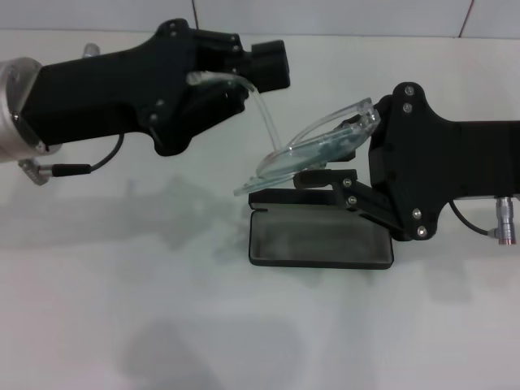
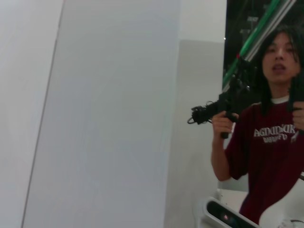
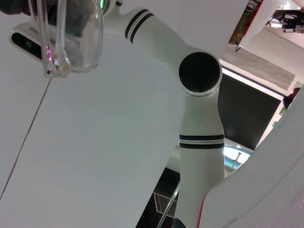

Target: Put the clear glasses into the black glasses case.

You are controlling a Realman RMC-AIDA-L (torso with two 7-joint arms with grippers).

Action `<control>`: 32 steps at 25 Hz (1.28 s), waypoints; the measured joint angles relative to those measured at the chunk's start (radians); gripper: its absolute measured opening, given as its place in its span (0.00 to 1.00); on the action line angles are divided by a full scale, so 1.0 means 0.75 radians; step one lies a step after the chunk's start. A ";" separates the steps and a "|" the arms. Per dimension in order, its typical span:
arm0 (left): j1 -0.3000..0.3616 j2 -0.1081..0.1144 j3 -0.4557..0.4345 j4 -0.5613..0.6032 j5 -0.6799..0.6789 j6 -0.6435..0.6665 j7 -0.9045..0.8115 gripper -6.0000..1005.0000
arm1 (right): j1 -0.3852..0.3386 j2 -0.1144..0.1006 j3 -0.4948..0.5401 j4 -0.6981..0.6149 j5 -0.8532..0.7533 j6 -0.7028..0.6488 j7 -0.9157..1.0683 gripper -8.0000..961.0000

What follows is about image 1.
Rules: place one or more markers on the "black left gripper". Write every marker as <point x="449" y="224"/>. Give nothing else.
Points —
<point x="105" y="97"/>

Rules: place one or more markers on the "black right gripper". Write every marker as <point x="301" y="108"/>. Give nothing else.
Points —
<point x="447" y="162"/>

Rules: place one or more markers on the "clear white-framed glasses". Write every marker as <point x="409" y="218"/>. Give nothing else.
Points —
<point x="317" y="142"/>

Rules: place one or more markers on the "black glasses case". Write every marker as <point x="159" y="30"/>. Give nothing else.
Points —
<point x="321" y="243"/>

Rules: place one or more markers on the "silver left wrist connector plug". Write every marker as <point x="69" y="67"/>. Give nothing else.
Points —
<point x="91" y="49"/>

